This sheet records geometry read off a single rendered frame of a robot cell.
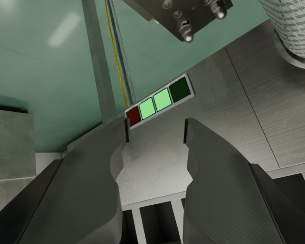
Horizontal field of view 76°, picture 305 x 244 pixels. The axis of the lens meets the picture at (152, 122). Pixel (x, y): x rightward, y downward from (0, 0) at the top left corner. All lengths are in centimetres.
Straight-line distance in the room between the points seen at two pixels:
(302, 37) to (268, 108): 18
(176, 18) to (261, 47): 22
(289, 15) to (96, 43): 107
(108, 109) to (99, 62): 29
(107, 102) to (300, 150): 82
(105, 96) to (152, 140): 52
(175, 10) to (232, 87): 23
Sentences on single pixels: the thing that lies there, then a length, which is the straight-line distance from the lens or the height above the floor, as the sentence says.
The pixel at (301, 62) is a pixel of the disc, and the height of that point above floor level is 129.
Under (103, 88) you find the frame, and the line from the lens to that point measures 107.
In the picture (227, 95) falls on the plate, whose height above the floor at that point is 126.
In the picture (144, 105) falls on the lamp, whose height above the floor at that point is 117.
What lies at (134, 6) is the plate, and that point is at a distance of 53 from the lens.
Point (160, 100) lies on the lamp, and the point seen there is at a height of 119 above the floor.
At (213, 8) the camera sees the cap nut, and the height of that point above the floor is 104.
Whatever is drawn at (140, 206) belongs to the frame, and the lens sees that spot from 64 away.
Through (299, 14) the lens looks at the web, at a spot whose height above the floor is 129.
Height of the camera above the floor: 142
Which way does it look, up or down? 19 degrees down
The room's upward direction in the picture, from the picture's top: 165 degrees clockwise
